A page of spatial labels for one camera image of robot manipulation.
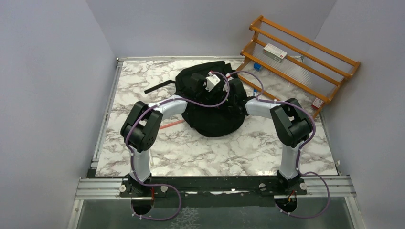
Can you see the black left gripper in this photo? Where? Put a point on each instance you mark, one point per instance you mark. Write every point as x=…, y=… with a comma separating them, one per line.
x=207, y=94

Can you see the black student bag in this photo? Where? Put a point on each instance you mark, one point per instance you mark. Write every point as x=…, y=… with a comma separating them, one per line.
x=209, y=122

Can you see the small red white box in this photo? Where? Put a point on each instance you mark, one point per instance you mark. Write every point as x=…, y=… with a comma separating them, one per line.
x=317, y=103

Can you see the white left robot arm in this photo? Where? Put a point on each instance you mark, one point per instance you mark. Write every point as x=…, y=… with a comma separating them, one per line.
x=142, y=125

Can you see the black metal base rail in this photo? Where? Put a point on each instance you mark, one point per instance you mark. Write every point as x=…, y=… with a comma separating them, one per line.
x=194, y=192

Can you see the pale yellow pencil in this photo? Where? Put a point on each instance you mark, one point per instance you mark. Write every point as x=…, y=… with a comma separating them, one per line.
x=151, y=158

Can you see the small blue object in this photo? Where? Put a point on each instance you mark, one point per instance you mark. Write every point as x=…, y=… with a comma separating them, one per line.
x=257, y=66

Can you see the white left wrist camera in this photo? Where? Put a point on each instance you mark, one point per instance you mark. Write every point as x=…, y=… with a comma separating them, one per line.
x=211, y=81

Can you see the orange wooden shelf rack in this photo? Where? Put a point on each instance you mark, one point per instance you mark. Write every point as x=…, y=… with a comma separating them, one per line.
x=309, y=71

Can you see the salmon pink pencil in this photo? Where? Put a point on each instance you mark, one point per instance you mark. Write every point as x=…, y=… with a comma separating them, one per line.
x=172, y=124

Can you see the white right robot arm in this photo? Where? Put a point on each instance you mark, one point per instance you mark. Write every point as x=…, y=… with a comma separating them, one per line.
x=294, y=126

